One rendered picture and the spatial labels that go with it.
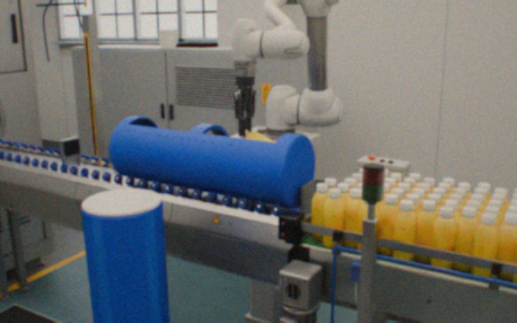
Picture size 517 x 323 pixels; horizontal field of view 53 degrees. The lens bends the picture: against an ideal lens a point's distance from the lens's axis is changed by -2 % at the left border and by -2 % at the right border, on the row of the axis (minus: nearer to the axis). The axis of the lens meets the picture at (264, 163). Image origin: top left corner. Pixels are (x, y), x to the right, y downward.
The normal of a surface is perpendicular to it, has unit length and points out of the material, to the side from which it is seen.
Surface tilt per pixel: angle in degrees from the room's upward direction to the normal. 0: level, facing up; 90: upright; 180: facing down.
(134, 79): 90
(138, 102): 90
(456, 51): 90
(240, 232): 70
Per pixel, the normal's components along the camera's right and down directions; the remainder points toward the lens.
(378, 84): -0.48, 0.23
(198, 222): -0.48, -0.11
